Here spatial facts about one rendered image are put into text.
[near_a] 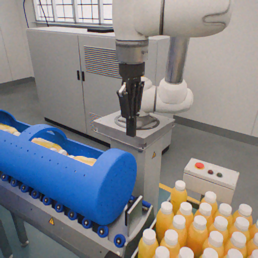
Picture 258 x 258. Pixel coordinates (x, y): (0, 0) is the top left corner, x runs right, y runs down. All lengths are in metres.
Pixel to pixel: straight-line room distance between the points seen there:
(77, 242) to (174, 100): 0.85
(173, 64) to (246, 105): 2.31
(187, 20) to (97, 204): 0.60
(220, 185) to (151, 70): 1.59
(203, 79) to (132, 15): 2.99
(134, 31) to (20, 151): 0.68
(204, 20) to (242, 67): 2.78
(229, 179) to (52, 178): 0.68
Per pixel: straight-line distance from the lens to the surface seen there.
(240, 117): 3.55
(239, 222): 0.90
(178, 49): 1.23
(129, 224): 0.93
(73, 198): 0.87
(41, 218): 1.18
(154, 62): 2.34
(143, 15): 0.61
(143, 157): 1.42
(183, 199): 0.99
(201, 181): 1.03
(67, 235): 1.10
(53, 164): 0.92
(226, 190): 1.02
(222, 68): 3.44
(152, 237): 0.79
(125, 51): 0.63
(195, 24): 0.61
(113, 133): 1.38
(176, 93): 1.32
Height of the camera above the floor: 1.70
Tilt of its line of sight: 27 degrees down
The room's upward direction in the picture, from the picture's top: straight up
